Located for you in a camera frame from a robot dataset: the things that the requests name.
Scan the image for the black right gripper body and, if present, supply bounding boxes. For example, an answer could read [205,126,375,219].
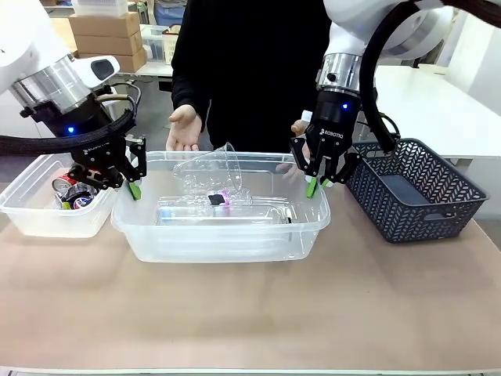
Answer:
[304,89,361,158]

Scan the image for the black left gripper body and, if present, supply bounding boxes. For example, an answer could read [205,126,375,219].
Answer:
[20,92,129,174]

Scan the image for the clear plastic bin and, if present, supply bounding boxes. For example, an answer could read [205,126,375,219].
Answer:
[110,150,333,264]
[0,154,119,239]

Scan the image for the person's right forearm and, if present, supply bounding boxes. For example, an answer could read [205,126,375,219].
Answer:
[170,58,211,118]

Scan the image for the dark grey lattice basket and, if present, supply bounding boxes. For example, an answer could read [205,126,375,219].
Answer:
[345,137,491,245]

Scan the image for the cream basket brown rim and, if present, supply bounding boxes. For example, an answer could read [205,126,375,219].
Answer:
[160,25,182,66]

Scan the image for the person's left hand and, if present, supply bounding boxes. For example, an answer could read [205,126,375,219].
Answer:
[290,118,313,139]

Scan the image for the person's right hand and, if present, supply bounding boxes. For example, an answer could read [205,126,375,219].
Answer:
[165,105,204,154]

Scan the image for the crushed silver black can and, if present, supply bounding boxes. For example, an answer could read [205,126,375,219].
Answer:
[57,183,99,212]

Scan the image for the blue white red can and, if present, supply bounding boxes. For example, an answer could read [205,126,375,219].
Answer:
[71,194,96,212]

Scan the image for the red drink can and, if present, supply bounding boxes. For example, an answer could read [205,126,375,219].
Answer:
[53,175,82,193]

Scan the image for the brown cardboard box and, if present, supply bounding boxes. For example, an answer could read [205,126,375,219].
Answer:
[68,11,141,38]
[77,49,148,74]
[73,31,144,56]

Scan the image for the crushed clear bottle pink label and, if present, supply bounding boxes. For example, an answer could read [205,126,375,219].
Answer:
[158,186,254,217]

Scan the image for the long clear plastic bottle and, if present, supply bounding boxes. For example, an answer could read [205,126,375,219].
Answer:
[155,206,295,228]

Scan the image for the large clear plastic cup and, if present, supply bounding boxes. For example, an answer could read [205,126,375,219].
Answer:
[173,141,246,200]

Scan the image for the white background table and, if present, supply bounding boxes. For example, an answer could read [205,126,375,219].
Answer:
[132,58,175,79]

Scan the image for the person in black clothes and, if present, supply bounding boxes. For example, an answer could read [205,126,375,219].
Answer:
[170,0,334,154]

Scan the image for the clear storage box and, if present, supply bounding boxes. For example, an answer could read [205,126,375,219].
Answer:
[139,24,170,62]

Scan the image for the large white side table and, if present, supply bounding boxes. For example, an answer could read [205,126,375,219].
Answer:
[370,63,501,186]

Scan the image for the stacked clear lidded containers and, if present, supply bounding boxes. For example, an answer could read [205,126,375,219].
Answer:
[71,0,129,17]

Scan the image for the background person blue top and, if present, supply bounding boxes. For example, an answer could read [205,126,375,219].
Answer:
[153,0,186,27]

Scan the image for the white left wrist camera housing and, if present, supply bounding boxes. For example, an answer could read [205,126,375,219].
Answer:
[73,54,121,91]

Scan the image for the right arm braided cable sleeve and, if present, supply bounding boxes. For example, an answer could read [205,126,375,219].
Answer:
[359,0,501,154]

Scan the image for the arm braided cable sleeve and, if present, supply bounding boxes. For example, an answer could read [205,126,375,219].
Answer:
[0,108,139,156]
[359,0,501,154]

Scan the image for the left arm braided cable sleeve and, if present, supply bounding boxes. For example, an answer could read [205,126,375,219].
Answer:
[0,108,139,156]

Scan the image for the thin black camera cable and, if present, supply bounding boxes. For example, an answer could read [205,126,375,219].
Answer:
[96,81,142,118]

